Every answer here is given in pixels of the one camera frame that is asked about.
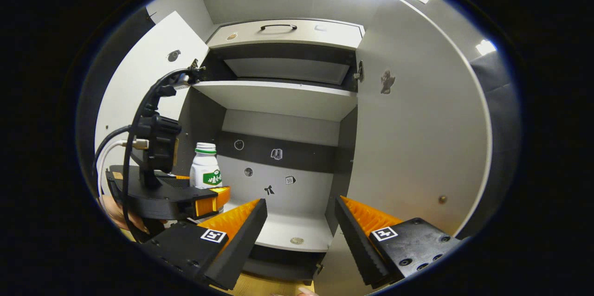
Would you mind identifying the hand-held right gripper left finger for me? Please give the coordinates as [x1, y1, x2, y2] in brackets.
[139, 199, 268, 292]

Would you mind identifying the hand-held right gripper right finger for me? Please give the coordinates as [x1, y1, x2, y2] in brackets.
[334, 195, 465, 290]

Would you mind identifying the white plastic bottle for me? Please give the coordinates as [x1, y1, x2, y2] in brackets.
[189, 142, 223, 190]

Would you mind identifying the white cabinet door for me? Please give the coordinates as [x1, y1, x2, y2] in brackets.
[320, 0, 492, 296]
[95, 11, 209, 171]

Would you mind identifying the white cabinet shelf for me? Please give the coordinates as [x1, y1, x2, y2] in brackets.
[223, 199, 335, 252]
[193, 81, 358, 122]

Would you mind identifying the grey and white cabinet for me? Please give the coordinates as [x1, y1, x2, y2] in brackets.
[179, 19, 367, 285]

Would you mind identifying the white cabinet drawer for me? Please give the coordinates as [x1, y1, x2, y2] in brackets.
[207, 19, 365, 51]

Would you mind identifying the black backdrop cloth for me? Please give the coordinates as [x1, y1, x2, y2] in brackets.
[77, 6, 156, 167]
[457, 50, 523, 241]

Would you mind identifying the small ceiling light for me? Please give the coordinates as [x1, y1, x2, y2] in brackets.
[475, 39, 497, 56]

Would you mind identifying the black cable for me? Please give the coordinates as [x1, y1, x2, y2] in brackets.
[122, 68, 206, 241]

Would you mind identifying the white cable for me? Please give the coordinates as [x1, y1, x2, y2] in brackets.
[97, 140, 150, 194]

